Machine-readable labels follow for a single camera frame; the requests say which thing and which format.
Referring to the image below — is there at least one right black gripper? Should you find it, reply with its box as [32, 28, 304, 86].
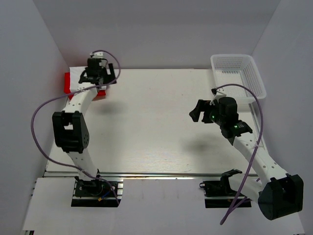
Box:
[190, 99, 225, 126]

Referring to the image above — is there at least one white t-shirt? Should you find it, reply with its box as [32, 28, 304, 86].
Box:
[68, 66, 108, 93]

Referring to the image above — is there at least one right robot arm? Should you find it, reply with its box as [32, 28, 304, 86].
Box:
[189, 97, 304, 220]

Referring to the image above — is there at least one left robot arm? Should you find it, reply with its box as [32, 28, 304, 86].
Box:
[52, 53, 116, 195]

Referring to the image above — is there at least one folded red t-shirt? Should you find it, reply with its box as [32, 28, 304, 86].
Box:
[64, 72, 106, 100]

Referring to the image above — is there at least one white plastic basket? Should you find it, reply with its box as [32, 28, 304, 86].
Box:
[210, 54, 267, 100]

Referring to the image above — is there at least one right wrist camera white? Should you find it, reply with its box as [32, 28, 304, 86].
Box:
[210, 88, 226, 105]

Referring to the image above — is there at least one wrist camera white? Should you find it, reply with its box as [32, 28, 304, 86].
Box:
[90, 51, 108, 67]
[210, 88, 226, 105]

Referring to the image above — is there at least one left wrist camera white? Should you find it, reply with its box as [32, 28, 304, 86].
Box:
[90, 51, 108, 67]

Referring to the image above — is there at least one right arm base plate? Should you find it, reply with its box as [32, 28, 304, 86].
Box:
[199, 181, 237, 209]

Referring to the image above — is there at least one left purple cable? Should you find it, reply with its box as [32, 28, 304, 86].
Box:
[30, 50, 122, 206]

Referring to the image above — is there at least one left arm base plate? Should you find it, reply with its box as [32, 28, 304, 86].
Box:
[71, 177, 122, 208]

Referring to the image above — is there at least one aluminium table rail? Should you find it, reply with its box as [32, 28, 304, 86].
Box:
[43, 172, 260, 179]

